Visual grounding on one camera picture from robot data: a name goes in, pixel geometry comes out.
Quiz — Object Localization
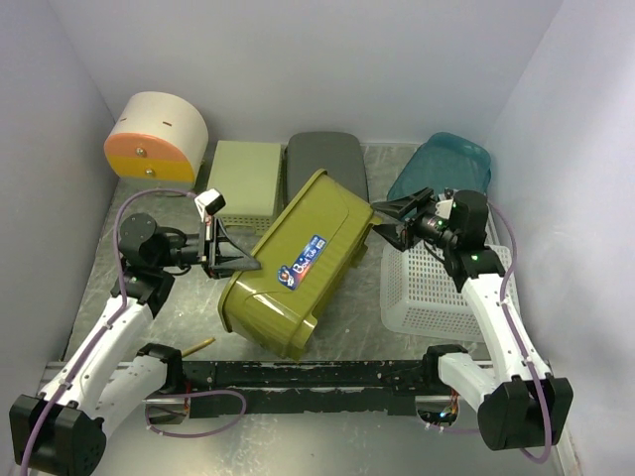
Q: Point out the cream cylinder with orange face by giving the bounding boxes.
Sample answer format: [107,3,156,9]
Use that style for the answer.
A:
[103,91,208,190]

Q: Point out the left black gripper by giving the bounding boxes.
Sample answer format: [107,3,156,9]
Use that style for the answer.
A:
[154,216,261,280]

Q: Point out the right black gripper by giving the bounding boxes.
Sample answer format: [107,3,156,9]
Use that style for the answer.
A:
[370,187,458,251]

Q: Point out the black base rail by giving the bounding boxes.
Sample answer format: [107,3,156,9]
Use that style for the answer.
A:
[138,341,477,420]

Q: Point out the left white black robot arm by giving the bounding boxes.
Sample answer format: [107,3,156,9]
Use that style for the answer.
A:
[9,213,261,475]

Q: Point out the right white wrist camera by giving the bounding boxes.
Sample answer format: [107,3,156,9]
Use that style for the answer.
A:
[436,189,454,219]

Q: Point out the aluminium frame rail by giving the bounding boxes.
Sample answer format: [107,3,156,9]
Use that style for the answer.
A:
[480,192,581,472]

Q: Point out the yellow wooden stick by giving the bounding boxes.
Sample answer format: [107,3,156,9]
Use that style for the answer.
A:
[182,337,215,358]

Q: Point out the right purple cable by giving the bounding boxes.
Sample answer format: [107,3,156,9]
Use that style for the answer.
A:
[488,202,555,465]

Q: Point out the dark grey basin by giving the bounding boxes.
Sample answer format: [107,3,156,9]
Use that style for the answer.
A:
[285,131,369,202]

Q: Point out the large olive green container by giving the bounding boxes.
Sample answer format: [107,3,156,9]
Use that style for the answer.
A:
[217,170,382,360]

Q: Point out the teal transparent basin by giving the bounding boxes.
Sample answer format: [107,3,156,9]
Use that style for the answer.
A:
[387,132,492,200]

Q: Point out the white perforated basket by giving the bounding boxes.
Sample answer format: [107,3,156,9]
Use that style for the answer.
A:
[379,217,517,343]

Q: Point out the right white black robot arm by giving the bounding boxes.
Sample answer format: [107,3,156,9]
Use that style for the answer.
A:
[371,187,573,462]

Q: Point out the pale green perforated basket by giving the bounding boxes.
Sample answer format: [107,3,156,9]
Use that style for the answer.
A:
[207,140,283,235]

